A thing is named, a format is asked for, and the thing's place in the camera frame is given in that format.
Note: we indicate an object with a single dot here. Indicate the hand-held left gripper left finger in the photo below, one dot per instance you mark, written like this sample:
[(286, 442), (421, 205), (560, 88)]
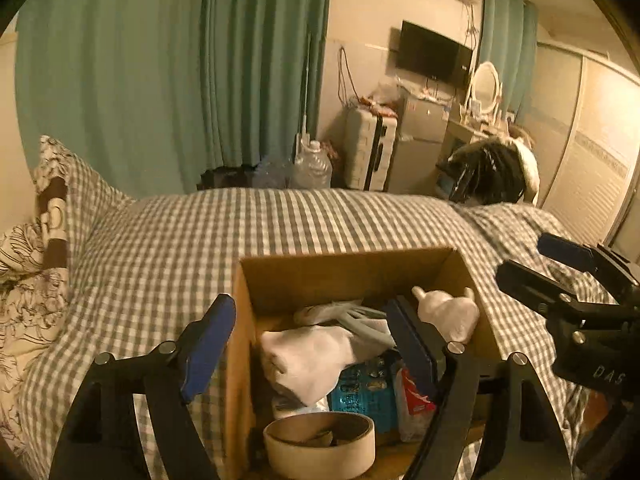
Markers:
[(207, 345)]

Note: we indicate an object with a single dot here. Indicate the white suitcase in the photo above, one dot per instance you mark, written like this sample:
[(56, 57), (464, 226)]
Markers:
[(365, 150)]

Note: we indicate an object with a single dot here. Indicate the white louvred wardrobe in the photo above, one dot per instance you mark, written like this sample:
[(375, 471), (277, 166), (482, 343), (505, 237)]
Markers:
[(585, 150)]

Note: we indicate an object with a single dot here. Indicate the large white glove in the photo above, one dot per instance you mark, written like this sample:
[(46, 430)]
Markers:
[(310, 360)]

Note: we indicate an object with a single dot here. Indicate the grey glove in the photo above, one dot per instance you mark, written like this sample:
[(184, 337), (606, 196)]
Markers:
[(350, 320)]

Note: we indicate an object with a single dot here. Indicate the black bag on chair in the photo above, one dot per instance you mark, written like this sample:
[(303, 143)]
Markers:
[(485, 170)]

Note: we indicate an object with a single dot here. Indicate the white dressing table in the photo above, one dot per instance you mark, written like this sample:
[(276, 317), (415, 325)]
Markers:
[(465, 135)]

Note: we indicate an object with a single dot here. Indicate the clear large water bottle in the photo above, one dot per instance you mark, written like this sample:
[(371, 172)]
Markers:
[(312, 170)]

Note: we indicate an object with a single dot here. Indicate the oval white mirror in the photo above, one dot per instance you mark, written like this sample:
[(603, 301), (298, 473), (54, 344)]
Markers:
[(485, 85)]

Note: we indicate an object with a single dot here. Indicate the small silver fridge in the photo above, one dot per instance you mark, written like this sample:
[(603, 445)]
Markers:
[(417, 145)]

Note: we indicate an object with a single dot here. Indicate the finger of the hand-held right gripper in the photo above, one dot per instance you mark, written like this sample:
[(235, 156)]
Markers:
[(525, 282), (565, 250)]

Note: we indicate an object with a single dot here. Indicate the clear plastic bag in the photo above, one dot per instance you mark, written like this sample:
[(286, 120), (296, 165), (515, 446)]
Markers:
[(387, 95)]

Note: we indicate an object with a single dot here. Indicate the wide green curtain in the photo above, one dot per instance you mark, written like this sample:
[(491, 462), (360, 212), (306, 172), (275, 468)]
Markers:
[(150, 70)]

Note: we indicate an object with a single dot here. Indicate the blue red labelled packet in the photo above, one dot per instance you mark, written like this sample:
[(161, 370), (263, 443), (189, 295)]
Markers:
[(365, 410)]

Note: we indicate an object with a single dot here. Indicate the cardboard box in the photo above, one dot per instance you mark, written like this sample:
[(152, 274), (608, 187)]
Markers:
[(325, 275)]

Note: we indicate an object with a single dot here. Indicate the blue white tissue pack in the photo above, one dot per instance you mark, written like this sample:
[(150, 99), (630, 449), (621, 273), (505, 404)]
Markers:
[(290, 407)]

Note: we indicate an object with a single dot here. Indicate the thin white pole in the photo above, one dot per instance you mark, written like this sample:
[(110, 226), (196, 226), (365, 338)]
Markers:
[(305, 95)]

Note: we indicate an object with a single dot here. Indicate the teal blister pack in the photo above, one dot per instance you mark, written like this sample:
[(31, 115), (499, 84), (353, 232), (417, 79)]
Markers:
[(372, 372)]

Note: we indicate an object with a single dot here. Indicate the grey checked bed sheet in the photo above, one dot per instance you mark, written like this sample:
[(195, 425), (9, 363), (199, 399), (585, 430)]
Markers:
[(175, 250)]

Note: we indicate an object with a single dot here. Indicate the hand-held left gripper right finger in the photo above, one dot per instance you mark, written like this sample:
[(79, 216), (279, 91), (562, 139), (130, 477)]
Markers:
[(410, 345)]

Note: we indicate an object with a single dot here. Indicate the black wall television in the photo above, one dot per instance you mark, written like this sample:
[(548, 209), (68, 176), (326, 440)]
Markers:
[(432, 52)]

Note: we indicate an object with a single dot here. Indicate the bluish water bottle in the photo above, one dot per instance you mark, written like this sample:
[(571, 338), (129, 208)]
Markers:
[(272, 175)]

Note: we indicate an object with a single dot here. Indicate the narrow green curtain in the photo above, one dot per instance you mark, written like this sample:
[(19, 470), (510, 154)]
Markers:
[(505, 40)]

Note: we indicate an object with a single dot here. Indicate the beige tape roll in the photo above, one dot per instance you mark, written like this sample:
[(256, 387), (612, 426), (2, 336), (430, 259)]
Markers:
[(320, 447)]

